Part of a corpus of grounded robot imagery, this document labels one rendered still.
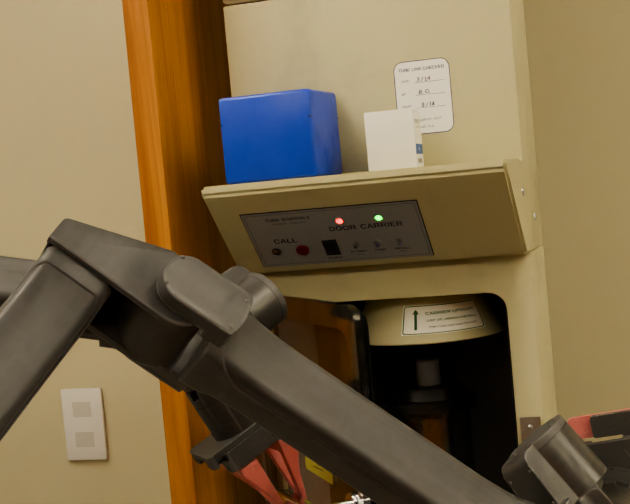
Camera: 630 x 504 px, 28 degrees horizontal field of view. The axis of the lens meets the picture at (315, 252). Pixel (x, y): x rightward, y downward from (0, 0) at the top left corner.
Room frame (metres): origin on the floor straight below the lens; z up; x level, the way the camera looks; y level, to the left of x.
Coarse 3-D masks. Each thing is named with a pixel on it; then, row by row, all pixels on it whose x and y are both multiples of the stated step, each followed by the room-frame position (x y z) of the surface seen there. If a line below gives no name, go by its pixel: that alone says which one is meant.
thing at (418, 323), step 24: (384, 312) 1.41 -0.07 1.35; (408, 312) 1.39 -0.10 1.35; (432, 312) 1.38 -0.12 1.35; (456, 312) 1.39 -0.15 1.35; (480, 312) 1.40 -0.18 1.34; (384, 336) 1.39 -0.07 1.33; (408, 336) 1.38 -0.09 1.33; (432, 336) 1.37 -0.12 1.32; (456, 336) 1.38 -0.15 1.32; (480, 336) 1.39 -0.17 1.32
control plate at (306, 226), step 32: (256, 224) 1.33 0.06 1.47; (288, 224) 1.32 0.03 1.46; (320, 224) 1.31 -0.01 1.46; (352, 224) 1.30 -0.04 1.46; (384, 224) 1.30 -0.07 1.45; (416, 224) 1.29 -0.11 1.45; (288, 256) 1.36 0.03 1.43; (320, 256) 1.35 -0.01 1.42; (352, 256) 1.34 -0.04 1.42; (384, 256) 1.33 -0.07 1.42
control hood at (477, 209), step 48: (240, 192) 1.30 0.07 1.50; (288, 192) 1.28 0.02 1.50; (336, 192) 1.27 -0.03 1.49; (384, 192) 1.26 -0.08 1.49; (432, 192) 1.25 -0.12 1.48; (480, 192) 1.24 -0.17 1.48; (240, 240) 1.35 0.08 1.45; (432, 240) 1.30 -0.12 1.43; (480, 240) 1.29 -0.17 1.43; (528, 240) 1.31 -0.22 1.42
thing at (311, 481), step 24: (288, 312) 1.28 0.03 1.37; (312, 312) 1.22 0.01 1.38; (336, 312) 1.16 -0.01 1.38; (288, 336) 1.29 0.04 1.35; (312, 336) 1.22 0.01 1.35; (336, 336) 1.16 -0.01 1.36; (360, 336) 1.12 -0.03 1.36; (312, 360) 1.23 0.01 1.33; (336, 360) 1.17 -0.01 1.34; (360, 360) 1.12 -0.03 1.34; (360, 384) 1.12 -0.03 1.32; (312, 480) 1.26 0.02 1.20; (336, 480) 1.19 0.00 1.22
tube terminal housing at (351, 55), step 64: (320, 0) 1.38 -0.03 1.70; (384, 0) 1.36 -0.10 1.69; (448, 0) 1.34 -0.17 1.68; (512, 0) 1.34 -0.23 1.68; (256, 64) 1.41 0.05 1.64; (320, 64) 1.39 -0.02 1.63; (384, 64) 1.36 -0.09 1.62; (512, 64) 1.32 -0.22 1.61; (512, 128) 1.32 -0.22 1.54; (512, 256) 1.33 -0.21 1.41; (512, 320) 1.33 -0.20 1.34
